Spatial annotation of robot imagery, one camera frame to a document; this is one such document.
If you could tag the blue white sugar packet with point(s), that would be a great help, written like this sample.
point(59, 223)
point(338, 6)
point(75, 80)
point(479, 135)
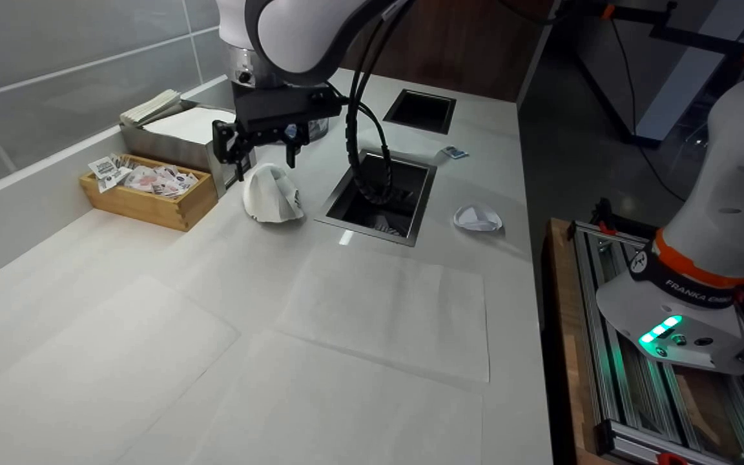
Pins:
point(451, 153)

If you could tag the wooden base board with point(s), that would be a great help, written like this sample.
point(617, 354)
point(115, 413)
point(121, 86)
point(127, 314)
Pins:
point(566, 345)

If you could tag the grey panel board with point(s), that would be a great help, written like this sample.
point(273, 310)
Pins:
point(691, 79)

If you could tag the flat translucent paper sheet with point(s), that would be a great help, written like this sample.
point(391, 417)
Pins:
point(388, 314)

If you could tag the black printed white packet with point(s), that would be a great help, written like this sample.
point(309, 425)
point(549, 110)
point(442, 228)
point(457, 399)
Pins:
point(106, 172)

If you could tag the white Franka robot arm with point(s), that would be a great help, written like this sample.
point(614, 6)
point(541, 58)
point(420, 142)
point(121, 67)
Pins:
point(304, 33)

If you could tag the wooden packet box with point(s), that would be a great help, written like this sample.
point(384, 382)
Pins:
point(143, 208)

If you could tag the white cone-shaped paper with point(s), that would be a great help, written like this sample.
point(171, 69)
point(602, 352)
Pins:
point(269, 197)

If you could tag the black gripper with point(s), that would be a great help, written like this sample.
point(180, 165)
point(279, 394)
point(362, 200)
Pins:
point(283, 112)

